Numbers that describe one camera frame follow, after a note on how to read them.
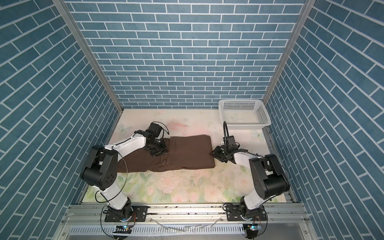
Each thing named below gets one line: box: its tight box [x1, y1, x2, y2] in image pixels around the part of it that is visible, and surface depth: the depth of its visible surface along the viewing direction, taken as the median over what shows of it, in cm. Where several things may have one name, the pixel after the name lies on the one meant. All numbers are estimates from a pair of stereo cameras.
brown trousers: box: [117, 135, 216, 173], surface depth 93 cm
